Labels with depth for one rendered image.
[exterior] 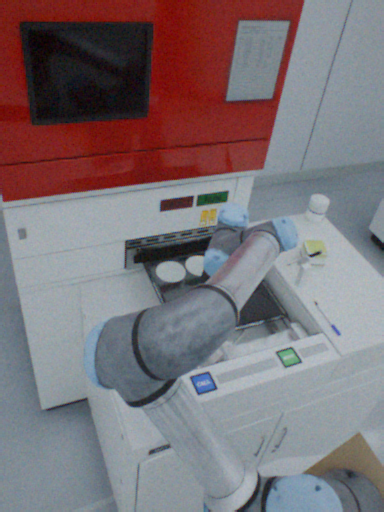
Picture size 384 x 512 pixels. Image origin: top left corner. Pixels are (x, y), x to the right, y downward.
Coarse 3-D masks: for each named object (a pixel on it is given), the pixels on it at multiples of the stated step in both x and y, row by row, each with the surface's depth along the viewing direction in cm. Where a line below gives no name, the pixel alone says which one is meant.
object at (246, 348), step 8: (272, 336) 143; (280, 336) 144; (288, 336) 144; (240, 344) 139; (248, 344) 140; (256, 344) 140; (264, 344) 140; (272, 344) 141; (280, 344) 141; (216, 352) 136; (240, 352) 137; (248, 352) 137; (216, 360) 134; (224, 360) 134
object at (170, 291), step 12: (204, 252) 166; (156, 264) 159; (156, 276) 154; (192, 276) 156; (168, 288) 151; (180, 288) 152; (264, 288) 156; (168, 300) 147; (252, 300) 151; (264, 300) 152; (240, 312) 147; (252, 312) 147; (264, 312) 148; (276, 312) 148; (240, 324) 143
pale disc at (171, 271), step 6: (162, 264) 159; (168, 264) 159; (174, 264) 160; (180, 264) 160; (156, 270) 157; (162, 270) 157; (168, 270) 157; (174, 270) 158; (180, 270) 158; (162, 276) 155; (168, 276) 155; (174, 276) 155; (180, 276) 156
